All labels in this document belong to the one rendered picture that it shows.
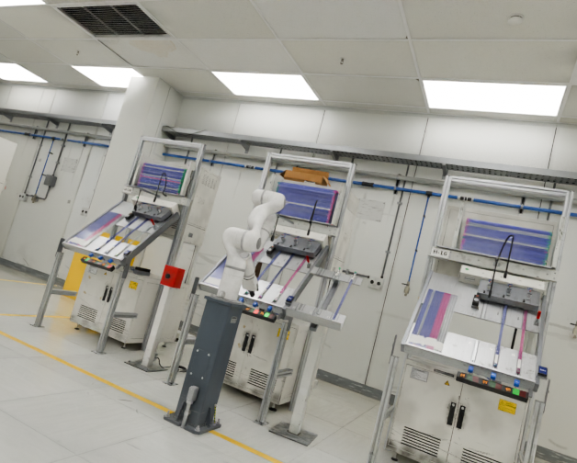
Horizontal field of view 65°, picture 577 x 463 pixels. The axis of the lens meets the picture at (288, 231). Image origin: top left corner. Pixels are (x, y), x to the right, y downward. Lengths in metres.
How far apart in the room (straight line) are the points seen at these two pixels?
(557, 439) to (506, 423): 1.74
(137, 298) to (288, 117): 2.90
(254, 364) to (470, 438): 1.46
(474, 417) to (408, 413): 0.38
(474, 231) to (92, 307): 3.17
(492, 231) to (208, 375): 1.98
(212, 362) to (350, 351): 2.46
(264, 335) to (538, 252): 1.89
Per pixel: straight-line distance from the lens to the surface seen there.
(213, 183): 4.46
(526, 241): 3.18
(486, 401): 3.01
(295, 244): 3.33
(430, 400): 3.03
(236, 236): 2.59
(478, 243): 3.17
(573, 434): 4.74
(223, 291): 2.58
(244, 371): 3.41
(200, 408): 2.64
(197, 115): 6.38
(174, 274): 3.55
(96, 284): 4.35
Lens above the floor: 0.90
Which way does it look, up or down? 6 degrees up
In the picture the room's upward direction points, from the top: 15 degrees clockwise
